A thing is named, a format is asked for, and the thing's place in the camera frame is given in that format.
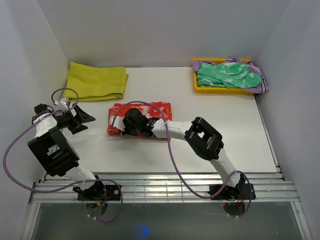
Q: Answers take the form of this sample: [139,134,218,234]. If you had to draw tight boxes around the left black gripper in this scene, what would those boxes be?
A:
[57,103,96,135]

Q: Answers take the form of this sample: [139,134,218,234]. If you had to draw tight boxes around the red tie-dye trousers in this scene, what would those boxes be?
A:
[107,101,173,140]

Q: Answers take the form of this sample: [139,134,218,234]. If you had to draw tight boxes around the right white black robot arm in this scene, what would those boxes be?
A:
[114,108,253,201]

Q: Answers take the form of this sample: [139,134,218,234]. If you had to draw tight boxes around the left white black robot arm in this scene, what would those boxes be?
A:
[27,103,107,200]

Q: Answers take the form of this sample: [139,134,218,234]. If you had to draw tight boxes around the folded yellow-green trousers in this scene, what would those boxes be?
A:
[62,61,129,102]

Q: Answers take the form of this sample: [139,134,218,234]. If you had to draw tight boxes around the green tie-dye trousers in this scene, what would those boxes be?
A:
[196,62,262,89]

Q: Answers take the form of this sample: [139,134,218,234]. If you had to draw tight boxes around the yellow plastic bin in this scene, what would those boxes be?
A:
[192,57,253,96]

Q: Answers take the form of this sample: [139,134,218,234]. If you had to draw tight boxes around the purple striped garment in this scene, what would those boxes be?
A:
[192,57,269,94]

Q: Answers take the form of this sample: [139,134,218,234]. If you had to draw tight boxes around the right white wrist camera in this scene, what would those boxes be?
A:
[108,116,125,136]

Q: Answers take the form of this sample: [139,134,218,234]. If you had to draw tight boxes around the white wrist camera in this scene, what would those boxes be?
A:
[108,116,125,136]
[53,97,70,111]

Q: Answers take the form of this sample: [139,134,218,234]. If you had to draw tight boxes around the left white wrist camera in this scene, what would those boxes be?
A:
[53,97,70,111]

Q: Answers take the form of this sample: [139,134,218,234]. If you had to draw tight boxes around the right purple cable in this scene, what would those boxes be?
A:
[111,100,253,219]

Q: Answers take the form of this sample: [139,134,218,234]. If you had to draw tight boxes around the purple cable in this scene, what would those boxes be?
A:
[2,87,124,224]
[111,100,253,219]

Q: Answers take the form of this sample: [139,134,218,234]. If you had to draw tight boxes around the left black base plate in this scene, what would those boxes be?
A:
[73,184,121,202]

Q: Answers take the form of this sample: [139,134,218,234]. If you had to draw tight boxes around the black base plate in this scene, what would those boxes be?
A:
[205,183,257,200]
[73,184,121,202]

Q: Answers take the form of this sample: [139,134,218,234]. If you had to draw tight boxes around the aluminium rail frame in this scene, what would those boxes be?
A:
[20,99,313,240]

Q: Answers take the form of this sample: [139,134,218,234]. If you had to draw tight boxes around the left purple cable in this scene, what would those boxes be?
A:
[2,87,124,224]

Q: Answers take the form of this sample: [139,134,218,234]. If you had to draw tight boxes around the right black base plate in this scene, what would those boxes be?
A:
[205,183,257,200]

